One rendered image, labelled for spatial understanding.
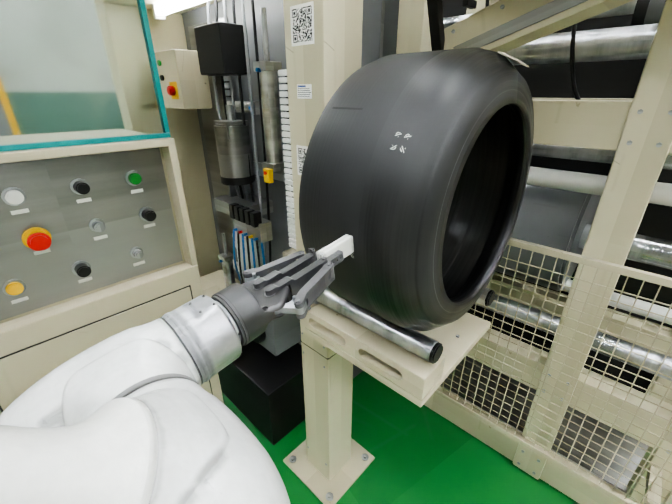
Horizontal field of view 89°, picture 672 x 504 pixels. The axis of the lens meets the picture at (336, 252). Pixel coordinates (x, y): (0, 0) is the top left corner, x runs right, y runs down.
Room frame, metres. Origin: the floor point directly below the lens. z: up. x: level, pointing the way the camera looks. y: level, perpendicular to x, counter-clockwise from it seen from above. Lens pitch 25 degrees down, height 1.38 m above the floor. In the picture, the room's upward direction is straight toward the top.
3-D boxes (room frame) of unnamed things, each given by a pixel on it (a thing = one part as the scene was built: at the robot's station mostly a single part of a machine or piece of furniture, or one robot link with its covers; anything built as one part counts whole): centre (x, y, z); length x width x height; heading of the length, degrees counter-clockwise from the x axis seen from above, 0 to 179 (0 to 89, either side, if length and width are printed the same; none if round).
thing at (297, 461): (0.93, 0.03, 0.01); 0.27 x 0.27 x 0.02; 47
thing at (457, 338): (0.76, -0.17, 0.80); 0.37 x 0.36 x 0.02; 137
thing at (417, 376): (0.66, -0.08, 0.83); 0.36 x 0.09 x 0.06; 47
